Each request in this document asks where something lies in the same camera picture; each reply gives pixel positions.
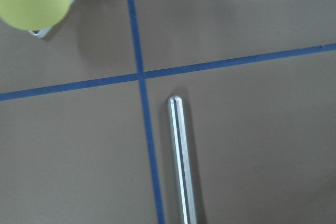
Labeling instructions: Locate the steel muddler black tip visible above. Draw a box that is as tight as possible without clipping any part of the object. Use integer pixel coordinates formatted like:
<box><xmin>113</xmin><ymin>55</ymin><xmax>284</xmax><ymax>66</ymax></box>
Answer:
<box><xmin>167</xmin><ymin>95</ymin><xmax>197</xmax><ymax>223</ymax></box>

